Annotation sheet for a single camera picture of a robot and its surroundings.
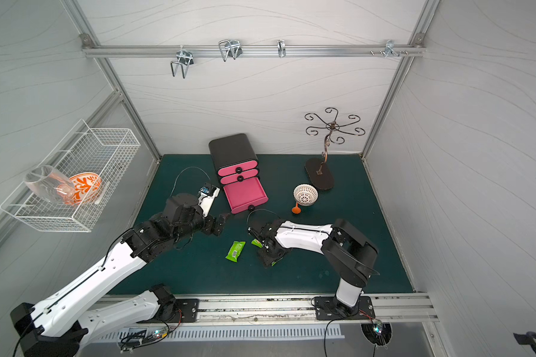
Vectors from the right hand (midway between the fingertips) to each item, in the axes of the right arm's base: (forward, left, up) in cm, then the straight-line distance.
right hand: (271, 255), depth 86 cm
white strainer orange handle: (+29, -15, +1) cm, 33 cm away
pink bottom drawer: (+27, +14, +2) cm, 31 cm away
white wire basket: (+24, +61, +32) cm, 73 cm away
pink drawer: (+31, +16, +11) cm, 37 cm away
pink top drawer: (+32, +16, +16) cm, 39 cm away
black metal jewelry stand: (+42, -22, +1) cm, 47 cm away
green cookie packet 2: (+4, +6, +1) cm, 7 cm away
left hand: (+6, +17, +25) cm, 31 cm away
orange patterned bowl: (+6, +56, +35) cm, 66 cm away
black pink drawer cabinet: (+45, +21, +15) cm, 51 cm away
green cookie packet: (0, +14, +3) cm, 14 cm away
